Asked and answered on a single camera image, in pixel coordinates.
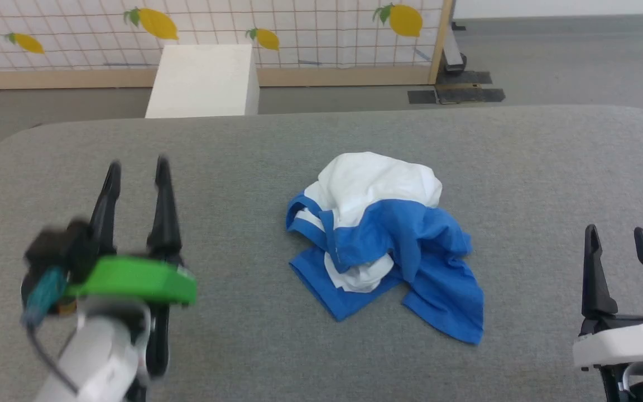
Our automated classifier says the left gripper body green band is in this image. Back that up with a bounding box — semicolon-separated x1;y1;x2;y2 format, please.
65;256;197;378

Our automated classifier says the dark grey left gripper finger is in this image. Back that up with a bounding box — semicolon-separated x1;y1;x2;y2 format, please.
89;161;122;258
147;157;183;261

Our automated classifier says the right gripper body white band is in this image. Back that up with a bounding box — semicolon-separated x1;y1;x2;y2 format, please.
573;314;643;402

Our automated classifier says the blue and white T-shirt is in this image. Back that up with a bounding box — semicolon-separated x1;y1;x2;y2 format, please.
286;152;485;345

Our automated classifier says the grey fabric sofa cushion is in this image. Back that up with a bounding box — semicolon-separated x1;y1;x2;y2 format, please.
0;105;643;402

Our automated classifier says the white rectangular block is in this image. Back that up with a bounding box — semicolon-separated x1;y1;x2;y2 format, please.
145;44;261;119

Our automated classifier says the grey metal stand foot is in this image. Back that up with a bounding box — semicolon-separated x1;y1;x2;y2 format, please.
443;20;468;76

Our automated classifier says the teal cable connector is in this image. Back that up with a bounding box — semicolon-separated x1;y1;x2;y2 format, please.
23;267;69;328

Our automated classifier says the thin black cable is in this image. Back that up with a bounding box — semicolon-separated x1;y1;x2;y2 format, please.
23;321;79;394

